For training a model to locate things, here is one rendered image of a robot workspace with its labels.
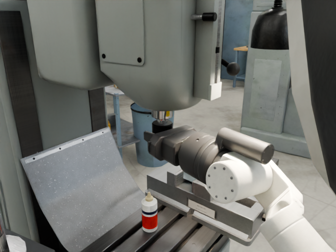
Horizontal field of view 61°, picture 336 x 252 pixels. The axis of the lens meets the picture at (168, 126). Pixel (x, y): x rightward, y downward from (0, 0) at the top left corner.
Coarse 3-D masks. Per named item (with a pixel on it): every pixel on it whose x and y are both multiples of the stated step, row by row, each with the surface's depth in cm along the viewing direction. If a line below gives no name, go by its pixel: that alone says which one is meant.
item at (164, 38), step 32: (96, 0) 52; (128, 0) 48; (160, 0) 46; (192, 0) 48; (128, 32) 50; (160, 32) 47; (192, 32) 51; (128, 64) 52; (160, 64) 49; (192, 64) 53; (128, 96) 58; (160, 96) 52; (192, 96) 55
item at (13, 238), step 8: (8, 232) 47; (8, 240) 44; (16, 240) 44; (24, 240) 46; (32, 240) 46; (16, 248) 42; (24, 248) 42; (32, 248) 44; (40, 248) 44; (48, 248) 44
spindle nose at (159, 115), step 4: (152, 112) 62; (156, 112) 61; (160, 112) 61; (164, 112) 61; (172, 112) 63; (152, 116) 63; (156, 116) 62; (160, 116) 61; (164, 116) 61; (168, 116) 62
